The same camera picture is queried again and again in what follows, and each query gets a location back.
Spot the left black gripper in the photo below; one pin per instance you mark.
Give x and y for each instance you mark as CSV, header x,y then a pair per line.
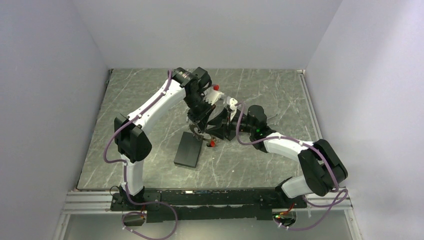
x,y
201,120

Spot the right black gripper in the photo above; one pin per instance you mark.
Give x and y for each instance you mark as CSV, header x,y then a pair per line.
x,y
223,124

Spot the large toothed metal ring disc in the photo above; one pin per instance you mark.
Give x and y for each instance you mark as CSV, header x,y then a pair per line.
x,y
203,136

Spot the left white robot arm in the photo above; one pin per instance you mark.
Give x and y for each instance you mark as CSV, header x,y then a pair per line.
x,y
132,131

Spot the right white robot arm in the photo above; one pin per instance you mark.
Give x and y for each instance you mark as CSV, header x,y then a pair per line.
x,y
322,169

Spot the black network switch with ports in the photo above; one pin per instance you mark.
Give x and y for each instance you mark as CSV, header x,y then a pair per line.
x,y
188,151

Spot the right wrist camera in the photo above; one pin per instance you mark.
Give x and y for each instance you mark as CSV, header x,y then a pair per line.
x,y
231,106

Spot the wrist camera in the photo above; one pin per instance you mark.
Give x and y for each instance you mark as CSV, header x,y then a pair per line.
x,y
212,94
231,106

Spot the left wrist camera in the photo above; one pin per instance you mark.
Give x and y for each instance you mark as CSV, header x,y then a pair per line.
x,y
212,94

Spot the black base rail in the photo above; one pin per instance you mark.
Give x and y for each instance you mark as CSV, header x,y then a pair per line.
x,y
270,202

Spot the aluminium frame rail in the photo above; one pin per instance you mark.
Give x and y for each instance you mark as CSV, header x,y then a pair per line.
x,y
100,202

